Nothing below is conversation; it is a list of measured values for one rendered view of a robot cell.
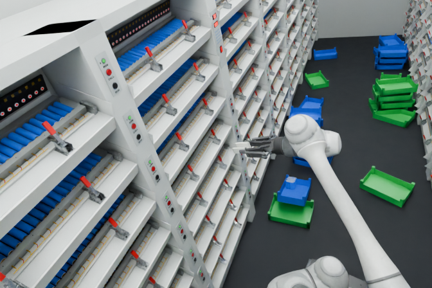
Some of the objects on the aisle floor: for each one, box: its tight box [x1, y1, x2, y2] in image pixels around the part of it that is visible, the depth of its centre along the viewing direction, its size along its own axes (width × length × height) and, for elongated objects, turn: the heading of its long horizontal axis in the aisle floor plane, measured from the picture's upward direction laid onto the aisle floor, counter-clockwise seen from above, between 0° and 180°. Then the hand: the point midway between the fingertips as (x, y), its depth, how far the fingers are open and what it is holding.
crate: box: [278, 174, 311, 206], centre depth 223 cm, size 30×20×8 cm
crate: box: [359, 166, 415, 208], centre depth 215 cm, size 30×20×8 cm
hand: (241, 147), depth 128 cm, fingers open, 3 cm apart
